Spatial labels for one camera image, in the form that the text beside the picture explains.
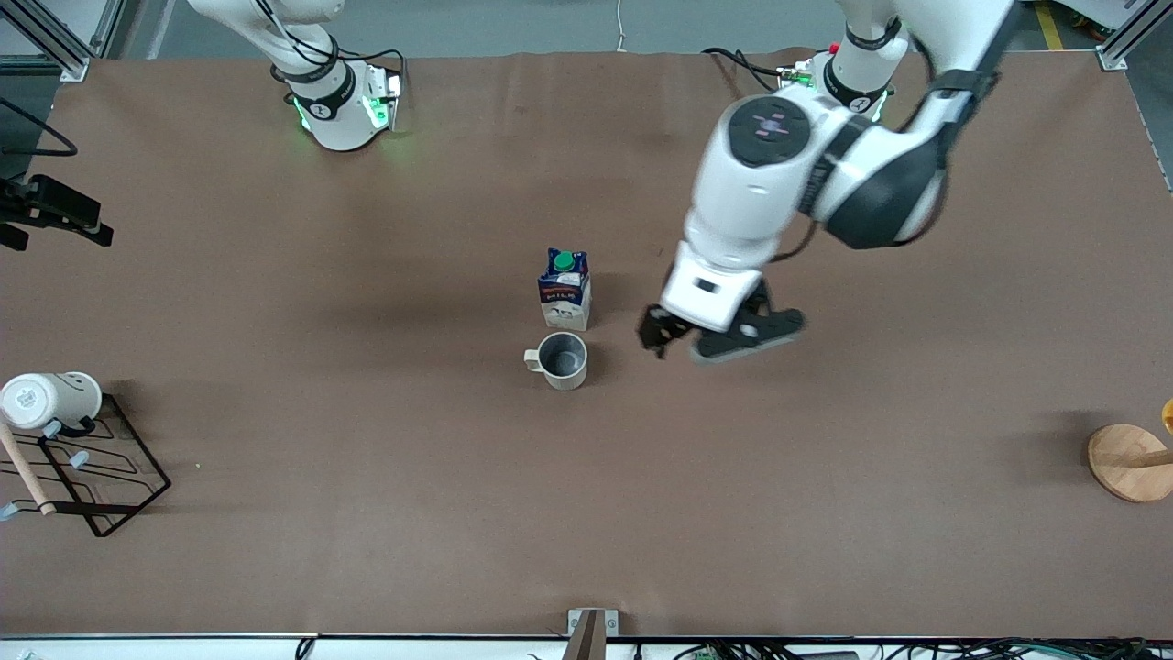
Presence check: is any blue white milk carton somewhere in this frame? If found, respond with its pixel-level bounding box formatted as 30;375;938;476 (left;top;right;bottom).
538;248;593;332

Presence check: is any grey cup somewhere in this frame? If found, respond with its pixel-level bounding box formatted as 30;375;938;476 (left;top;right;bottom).
523;332;588;391

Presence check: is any white mug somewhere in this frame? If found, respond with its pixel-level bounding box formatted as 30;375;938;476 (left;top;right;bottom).
0;371;104;432

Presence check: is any brown table cover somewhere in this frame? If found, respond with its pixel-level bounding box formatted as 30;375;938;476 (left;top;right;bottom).
0;50;1173;638

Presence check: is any round wooden stand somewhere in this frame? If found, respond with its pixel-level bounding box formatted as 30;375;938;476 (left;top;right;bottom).
1088;423;1173;503

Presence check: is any aluminium frame profile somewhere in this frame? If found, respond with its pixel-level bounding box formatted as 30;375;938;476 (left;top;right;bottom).
0;0;129;83
1095;0;1173;72

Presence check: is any black base cable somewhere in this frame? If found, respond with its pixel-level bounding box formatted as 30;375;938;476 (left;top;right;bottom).
701;46;791;98

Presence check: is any wooden dowel handle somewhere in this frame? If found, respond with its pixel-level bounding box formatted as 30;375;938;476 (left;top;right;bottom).
0;420;56;516

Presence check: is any black wire rack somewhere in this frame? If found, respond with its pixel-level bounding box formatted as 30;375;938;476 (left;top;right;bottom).
0;392;173;538

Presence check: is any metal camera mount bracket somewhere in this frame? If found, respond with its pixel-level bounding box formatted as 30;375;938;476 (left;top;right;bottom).
561;608;619;660

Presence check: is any white table edge rail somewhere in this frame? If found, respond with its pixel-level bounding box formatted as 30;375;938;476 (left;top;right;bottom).
0;632;1173;660

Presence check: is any black cable bundle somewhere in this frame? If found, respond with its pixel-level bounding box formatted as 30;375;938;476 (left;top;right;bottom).
632;637;1173;660

